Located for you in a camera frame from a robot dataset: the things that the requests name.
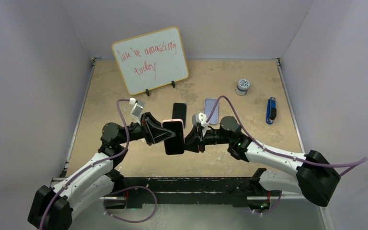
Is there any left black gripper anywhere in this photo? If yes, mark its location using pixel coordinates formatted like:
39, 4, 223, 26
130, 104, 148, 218
118, 113, 176, 147

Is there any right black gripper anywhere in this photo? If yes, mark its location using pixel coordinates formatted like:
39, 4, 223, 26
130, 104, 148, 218
179, 124, 232, 152

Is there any pink cased phone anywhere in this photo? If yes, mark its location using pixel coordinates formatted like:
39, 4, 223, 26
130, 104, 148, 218
161, 119, 184, 155

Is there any black phone blue frame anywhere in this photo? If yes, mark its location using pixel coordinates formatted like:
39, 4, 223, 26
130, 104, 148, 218
172, 103, 187, 128

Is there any lavender phone case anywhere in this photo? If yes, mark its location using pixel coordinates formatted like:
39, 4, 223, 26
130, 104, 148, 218
204, 98, 219, 125

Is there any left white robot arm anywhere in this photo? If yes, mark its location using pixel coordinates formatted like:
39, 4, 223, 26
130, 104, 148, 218
27, 112, 176, 230

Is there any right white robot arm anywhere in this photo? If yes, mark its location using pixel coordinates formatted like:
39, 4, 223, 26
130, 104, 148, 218
184, 116, 341, 207

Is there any white dry-erase board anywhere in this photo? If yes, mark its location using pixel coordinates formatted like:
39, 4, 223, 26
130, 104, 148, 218
111, 26, 189, 95

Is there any small white blue jar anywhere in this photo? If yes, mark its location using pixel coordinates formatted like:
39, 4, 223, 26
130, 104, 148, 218
235, 79, 250, 96

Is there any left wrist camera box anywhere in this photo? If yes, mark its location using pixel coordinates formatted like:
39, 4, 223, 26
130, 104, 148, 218
129, 97, 145, 123

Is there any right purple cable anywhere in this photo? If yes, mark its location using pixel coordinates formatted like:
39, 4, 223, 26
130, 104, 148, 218
204, 95, 368, 217

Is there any purple cable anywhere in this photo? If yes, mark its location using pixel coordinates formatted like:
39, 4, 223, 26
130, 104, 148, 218
38, 98, 158, 230
204, 95, 368, 217

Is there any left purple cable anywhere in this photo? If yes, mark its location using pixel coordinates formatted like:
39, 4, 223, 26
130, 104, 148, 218
38, 98, 158, 230

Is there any black aluminium base frame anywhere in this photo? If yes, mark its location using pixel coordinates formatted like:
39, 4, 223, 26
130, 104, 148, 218
92, 176, 299, 210

